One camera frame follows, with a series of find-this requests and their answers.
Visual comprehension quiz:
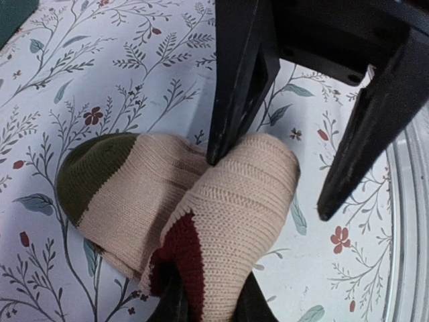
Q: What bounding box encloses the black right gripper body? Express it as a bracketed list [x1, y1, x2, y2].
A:
[271, 0, 428, 87]

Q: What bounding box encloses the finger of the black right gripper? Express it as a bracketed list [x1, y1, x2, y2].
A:
[206, 1, 280, 166]
[317, 29, 428, 221]

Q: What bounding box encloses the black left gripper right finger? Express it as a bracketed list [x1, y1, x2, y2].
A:
[234, 273, 277, 322]

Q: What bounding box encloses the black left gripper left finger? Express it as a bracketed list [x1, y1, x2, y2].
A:
[156, 274, 190, 322]

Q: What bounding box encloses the beige striped sock pair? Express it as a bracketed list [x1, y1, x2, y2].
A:
[56, 133, 300, 321]

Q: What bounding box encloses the green divided organizer tray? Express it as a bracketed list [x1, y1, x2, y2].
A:
[0, 0, 40, 48]

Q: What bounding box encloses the aluminium front rail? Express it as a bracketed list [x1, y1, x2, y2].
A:
[383, 107, 428, 321]

